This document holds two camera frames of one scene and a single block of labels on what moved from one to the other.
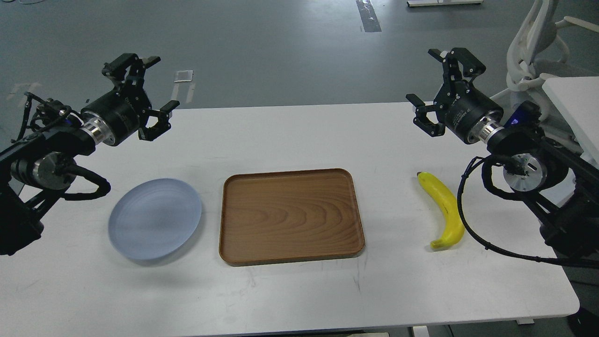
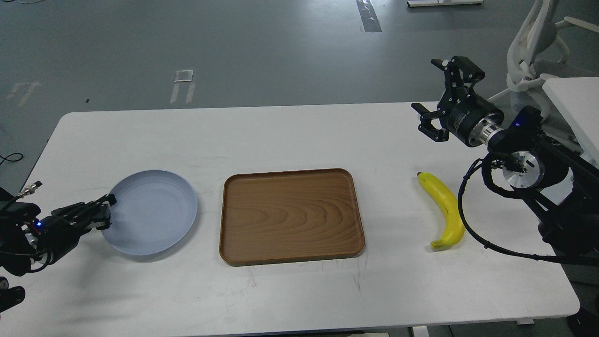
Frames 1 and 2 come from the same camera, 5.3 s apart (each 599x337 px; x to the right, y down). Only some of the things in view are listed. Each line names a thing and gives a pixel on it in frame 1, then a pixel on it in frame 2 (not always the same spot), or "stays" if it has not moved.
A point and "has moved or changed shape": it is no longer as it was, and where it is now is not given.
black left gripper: x=114 y=117 -> x=59 y=232
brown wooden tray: x=268 y=217 stays
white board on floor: x=436 y=3 stays
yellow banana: x=450 y=206 stays
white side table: x=576 y=99 stays
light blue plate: x=154 y=218 has moved or changed shape
